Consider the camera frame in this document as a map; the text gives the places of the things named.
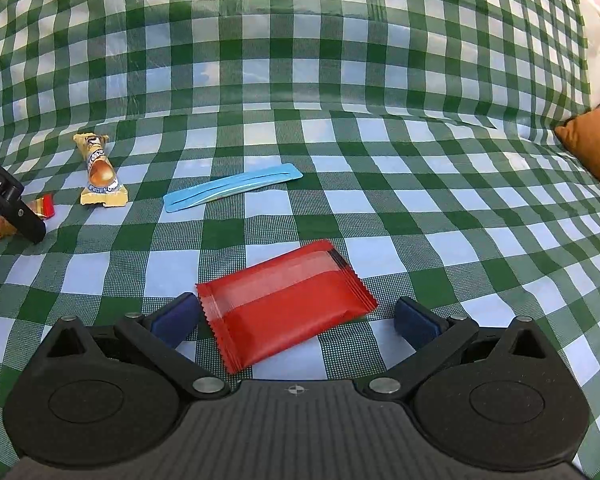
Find long pale stick packet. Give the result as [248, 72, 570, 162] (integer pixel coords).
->
[163, 162, 304, 214]

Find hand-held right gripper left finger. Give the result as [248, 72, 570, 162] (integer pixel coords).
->
[46, 292, 231, 402]

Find orange brown cushion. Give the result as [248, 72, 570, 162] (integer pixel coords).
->
[554, 107, 600, 202]

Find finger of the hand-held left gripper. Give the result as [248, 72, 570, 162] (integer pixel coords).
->
[0, 196, 47, 244]

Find red snack packet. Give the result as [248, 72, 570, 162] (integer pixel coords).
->
[196, 239, 379, 375]

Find red candy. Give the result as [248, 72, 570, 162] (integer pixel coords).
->
[0, 193, 57, 240]

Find yellow chocolate snack bar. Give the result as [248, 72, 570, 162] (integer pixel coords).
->
[74, 131, 130, 207]

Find green checked tablecloth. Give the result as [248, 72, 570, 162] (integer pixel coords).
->
[0, 0, 600, 480]

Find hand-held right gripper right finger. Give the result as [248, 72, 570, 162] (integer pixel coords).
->
[367, 296, 552, 402]

